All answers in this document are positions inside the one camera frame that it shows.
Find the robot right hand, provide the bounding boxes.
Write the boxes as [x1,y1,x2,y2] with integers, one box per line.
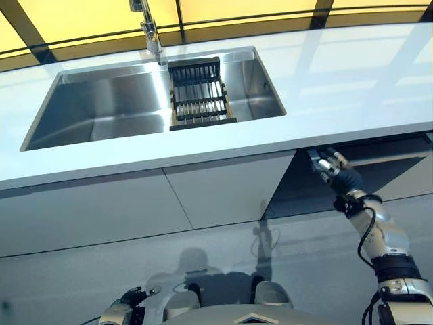
[316,151,365,196]

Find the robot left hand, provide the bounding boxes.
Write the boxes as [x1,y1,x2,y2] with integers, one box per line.
[120,286,162,305]

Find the dark dishwasher door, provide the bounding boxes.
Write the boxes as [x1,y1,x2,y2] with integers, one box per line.
[262,135,433,219]

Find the robot left leg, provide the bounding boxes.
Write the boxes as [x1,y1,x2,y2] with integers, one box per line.
[164,282,201,322]

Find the robot leg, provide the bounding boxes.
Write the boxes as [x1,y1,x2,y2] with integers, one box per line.
[252,276,294,309]
[164,282,201,322]

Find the white cabinet door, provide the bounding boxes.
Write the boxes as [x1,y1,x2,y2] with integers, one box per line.
[164,150,295,230]
[0,167,193,258]

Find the grey robot torso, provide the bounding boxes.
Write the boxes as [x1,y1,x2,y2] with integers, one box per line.
[168,304,342,325]

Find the robot right leg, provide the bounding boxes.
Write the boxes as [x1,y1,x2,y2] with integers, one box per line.
[252,276,294,309]

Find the black sink dish rack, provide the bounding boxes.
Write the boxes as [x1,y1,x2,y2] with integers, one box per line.
[168,56,239,132]

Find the stainless steel sink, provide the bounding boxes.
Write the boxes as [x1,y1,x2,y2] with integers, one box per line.
[19,45,288,152]

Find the chrome kitchen faucet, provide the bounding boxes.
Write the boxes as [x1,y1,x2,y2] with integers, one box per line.
[129,0,163,55]

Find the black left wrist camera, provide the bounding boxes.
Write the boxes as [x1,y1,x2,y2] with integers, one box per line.
[130,304,146,324]

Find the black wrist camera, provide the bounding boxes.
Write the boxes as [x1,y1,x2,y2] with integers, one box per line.
[333,194,359,217]
[130,304,146,324]

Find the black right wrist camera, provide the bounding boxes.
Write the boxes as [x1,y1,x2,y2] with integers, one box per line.
[333,194,359,217]

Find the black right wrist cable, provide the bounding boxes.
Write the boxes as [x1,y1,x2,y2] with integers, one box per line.
[357,194,385,268]

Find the brass dishwasher door handle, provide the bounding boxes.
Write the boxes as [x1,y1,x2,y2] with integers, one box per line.
[348,156,428,167]

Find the dark window frame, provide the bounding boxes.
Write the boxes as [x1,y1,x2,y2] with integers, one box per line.
[0,0,433,74]

